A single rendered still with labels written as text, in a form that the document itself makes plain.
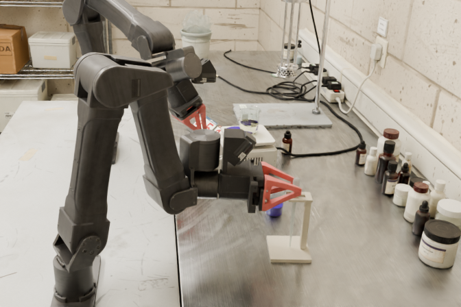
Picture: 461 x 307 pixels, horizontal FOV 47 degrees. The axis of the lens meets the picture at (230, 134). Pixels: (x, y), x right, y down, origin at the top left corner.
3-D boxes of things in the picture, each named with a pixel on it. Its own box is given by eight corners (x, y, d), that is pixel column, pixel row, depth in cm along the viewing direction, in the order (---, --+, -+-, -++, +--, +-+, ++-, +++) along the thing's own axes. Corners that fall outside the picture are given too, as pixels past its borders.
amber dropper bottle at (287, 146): (286, 149, 150) (288, 127, 147) (293, 153, 148) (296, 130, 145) (278, 152, 148) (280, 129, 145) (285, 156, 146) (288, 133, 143)
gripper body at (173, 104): (188, 95, 132) (173, 71, 129) (204, 103, 123) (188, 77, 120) (167, 110, 130) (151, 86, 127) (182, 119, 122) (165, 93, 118)
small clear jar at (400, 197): (400, 209, 122) (404, 192, 120) (388, 201, 125) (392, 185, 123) (412, 205, 124) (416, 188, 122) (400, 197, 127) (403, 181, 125)
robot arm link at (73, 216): (90, 237, 93) (117, 55, 84) (105, 257, 88) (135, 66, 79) (54, 242, 89) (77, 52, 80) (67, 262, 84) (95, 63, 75)
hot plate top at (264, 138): (230, 147, 131) (230, 144, 130) (219, 129, 141) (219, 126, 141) (276, 144, 133) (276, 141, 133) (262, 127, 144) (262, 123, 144)
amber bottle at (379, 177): (390, 186, 132) (397, 146, 128) (372, 182, 134) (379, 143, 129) (393, 179, 136) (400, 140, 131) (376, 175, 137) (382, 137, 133)
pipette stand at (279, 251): (270, 262, 102) (275, 204, 97) (266, 238, 109) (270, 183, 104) (311, 263, 102) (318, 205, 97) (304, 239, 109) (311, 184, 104)
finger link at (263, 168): (298, 162, 102) (250, 160, 102) (304, 179, 96) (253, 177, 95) (295, 192, 105) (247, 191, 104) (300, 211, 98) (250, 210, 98)
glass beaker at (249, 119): (234, 136, 136) (235, 106, 133) (245, 129, 141) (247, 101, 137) (253, 142, 133) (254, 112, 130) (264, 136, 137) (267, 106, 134)
